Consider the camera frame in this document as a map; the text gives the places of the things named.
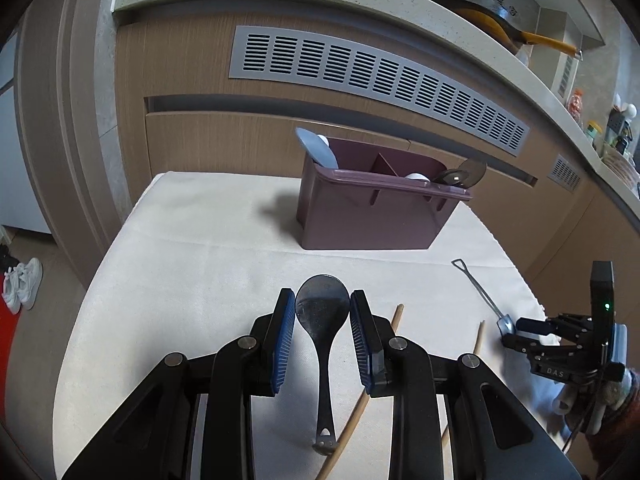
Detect white sneaker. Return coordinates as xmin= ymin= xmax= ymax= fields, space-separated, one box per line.
xmin=2 ymin=268 xmax=22 ymax=315
xmin=17 ymin=258 xmax=43 ymax=310

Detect metal shovel-shaped spoon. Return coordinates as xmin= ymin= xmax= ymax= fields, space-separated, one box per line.
xmin=451 ymin=258 xmax=515 ymax=336

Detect white blue cabinet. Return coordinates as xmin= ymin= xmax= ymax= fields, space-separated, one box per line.
xmin=0 ymin=32 xmax=51 ymax=234

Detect orange condiment bottle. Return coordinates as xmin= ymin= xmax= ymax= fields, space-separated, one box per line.
xmin=566 ymin=88 xmax=584 ymax=125

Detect grey blue plastic spoon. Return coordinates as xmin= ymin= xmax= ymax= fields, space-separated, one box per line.
xmin=295 ymin=127 xmax=338 ymax=169

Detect wooden chopstick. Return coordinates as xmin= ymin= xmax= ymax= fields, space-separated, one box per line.
xmin=314 ymin=302 xmax=406 ymax=480
xmin=440 ymin=320 xmax=486 ymax=448

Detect black dark spoon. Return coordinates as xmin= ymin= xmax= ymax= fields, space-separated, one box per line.
xmin=295 ymin=274 xmax=349 ymax=456

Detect red door mat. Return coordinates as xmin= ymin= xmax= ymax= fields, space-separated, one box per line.
xmin=0 ymin=302 xmax=20 ymax=361

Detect stack of plates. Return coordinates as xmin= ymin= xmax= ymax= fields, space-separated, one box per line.
xmin=602 ymin=150 xmax=639 ymax=190

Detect long grey vent grille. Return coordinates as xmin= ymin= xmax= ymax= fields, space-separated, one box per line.
xmin=229 ymin=25 xmax=529 ymax=156

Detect dark wok with orange handle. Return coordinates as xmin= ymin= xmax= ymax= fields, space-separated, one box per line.
xmin=431 ymin=0 xmax=582 ymax=60

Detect purple plastic utensil holder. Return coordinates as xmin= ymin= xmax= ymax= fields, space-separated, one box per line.
xmin=296 ymin=138 xmax=472 ymax=250

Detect white table cloth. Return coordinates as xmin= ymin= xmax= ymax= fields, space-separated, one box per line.
xmin=52 ymin=172 xmax=561 ymax=474

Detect small grey vent grille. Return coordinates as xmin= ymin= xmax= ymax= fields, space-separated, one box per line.
xmin=548 ymin=154 xmax=582 ymax=193

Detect black shoes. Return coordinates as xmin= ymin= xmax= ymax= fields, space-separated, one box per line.
xmin=0 ymin=244 xmax=20 ymax=273

